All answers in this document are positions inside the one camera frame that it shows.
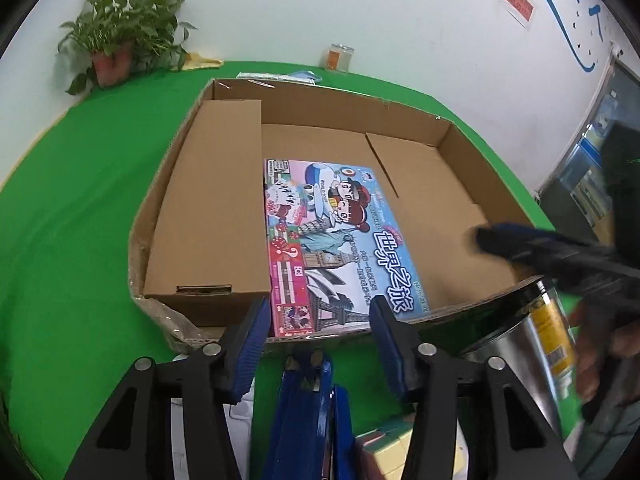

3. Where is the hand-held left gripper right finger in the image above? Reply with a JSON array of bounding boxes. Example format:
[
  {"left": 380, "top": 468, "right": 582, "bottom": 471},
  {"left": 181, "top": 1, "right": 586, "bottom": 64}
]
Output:
[{"left": 369, "top": 296, "right": 581, "bottom": 480}]

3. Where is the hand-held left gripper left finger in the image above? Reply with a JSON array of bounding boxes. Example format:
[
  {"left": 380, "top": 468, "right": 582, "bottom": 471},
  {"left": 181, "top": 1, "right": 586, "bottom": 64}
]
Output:
[{"left": 65, "top": 296, "right": 273, "bottom": 480}]

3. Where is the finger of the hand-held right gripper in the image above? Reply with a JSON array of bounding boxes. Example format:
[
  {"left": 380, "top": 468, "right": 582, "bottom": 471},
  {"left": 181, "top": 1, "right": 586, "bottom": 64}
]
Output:
[{"left": 475, "top": 222, "right": 640, "bottom": 308}]

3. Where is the blue stapler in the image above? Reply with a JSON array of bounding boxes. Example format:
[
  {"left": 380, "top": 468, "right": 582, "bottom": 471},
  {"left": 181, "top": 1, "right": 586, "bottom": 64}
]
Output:
[{"left": 260, "top": 347, "right": 358, "bottom": 480}]

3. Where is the pastel puzzle cube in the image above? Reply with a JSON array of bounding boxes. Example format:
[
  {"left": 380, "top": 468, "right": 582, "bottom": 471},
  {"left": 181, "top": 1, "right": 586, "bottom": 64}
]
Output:
[{"left": 354, "top": 417, "right": 416, "bottom": 480}]

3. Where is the colourful board game box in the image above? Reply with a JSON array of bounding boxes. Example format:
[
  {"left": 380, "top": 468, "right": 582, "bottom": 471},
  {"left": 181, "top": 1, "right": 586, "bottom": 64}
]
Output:
[{"left": 263, "top": 157, "right": 432, "bottom": 338}]

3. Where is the silver metal tin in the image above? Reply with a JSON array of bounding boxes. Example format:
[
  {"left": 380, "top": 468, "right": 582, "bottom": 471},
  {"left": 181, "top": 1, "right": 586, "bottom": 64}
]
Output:
[{"left": 457, "top": 320, "right": 571, "bottom": 443}]

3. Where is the cardboard box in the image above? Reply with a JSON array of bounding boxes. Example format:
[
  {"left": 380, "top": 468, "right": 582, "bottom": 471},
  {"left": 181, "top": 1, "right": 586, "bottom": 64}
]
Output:
[{"left": 127, "top": 77, "right": 551, "bottom": 358}]

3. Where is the person's right hand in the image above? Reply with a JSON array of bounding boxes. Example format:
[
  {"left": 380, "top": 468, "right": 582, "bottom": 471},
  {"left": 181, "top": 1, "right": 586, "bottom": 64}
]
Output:
[{"left": 570, "top": 302, "right": 640, "bottom": 411}]

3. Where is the glass door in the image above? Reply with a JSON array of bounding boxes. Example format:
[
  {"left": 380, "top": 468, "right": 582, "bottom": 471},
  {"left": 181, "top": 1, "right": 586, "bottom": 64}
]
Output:
[{"left": 537, "top": 55, "right": 640, "bottom": 241}]

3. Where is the blue flat packet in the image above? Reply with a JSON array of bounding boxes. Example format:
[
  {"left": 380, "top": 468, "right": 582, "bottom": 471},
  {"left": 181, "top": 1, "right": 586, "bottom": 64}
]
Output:
[{"left": 236, "top": 69, "right": 325, "bottom": 85}]

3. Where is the yellow cloth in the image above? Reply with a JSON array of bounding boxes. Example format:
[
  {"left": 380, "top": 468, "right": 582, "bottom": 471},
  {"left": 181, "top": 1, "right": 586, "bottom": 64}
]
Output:
[{"left": 180, "top": 50, "right": 224, "bottom": 71}]

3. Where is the orange label glass jar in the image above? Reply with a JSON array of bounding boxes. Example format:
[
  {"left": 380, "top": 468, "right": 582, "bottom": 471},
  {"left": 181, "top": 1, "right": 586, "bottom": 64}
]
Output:
[{"left": 324, "top": 42, "right": 355, "bottom": 73}]

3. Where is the potted green plant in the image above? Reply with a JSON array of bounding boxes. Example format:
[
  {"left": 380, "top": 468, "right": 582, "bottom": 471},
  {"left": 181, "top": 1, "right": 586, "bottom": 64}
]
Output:
[{"left": 57, "top": 0, "right": 198, "bottom": 96}]

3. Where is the blue wall decal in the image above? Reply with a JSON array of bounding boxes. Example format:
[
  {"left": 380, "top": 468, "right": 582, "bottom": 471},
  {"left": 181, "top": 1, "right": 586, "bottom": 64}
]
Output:
[{"left": 515, "top": 0, "right": 613, "bottom": 73}]

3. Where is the red wall sign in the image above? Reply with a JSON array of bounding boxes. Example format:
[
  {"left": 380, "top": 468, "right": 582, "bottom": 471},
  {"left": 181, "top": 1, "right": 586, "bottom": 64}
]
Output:
[{"left": 497, "top": 0, "right": 537, "bottom": 28}]

